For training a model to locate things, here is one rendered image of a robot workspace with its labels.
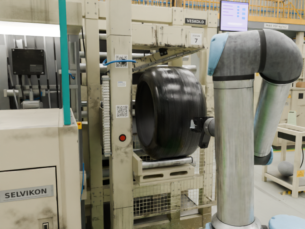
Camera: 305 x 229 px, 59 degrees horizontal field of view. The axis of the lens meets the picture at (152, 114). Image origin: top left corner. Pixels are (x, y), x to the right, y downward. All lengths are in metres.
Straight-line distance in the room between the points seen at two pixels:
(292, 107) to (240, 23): 1.97
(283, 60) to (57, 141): 0.67
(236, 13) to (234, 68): 4.92
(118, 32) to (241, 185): 1.10
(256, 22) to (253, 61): 8.00
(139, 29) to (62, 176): 1.27
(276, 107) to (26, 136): 0.77
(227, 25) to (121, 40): 4.07
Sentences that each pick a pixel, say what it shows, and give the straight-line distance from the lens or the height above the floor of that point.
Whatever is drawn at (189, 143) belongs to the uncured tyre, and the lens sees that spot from 1.58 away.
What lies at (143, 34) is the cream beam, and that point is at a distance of 1.91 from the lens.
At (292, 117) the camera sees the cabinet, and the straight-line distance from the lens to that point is 6.08.
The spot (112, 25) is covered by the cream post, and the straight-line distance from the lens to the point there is 1.60.
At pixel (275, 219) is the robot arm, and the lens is 0.99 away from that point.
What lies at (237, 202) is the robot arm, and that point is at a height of 1.05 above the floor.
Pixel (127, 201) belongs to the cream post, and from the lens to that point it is 1.75.
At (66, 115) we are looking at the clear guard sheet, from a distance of 0.83.
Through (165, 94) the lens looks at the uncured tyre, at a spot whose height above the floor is 1.32.
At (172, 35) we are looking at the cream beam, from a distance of 1.98.
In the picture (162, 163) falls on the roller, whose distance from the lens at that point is 1.65.
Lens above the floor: 1.40
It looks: 7 degrees down
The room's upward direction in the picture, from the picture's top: straight up
